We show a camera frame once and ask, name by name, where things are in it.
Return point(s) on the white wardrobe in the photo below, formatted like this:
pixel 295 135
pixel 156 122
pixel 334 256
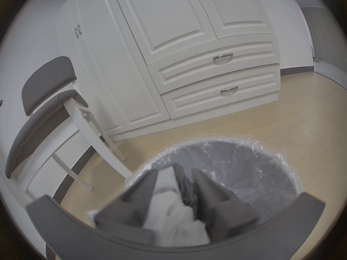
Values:
pixel 168 50

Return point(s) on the clear plastic bag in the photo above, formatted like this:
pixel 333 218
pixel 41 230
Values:
pixel 244 169

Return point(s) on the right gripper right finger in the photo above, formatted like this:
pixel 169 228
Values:
pixel 222 213

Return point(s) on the white printed wrapper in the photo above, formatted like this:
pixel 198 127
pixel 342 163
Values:
pixel 173 215

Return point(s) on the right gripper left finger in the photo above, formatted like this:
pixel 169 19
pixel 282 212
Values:
pixel 130 207

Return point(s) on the black plastic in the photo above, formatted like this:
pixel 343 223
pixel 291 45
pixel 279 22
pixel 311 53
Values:
pixel 187 188

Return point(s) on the white trash bin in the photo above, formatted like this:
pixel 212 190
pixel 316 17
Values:
pixel 294 179

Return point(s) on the white chair with grey cushions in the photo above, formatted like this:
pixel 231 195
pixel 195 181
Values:
pixel 40 83

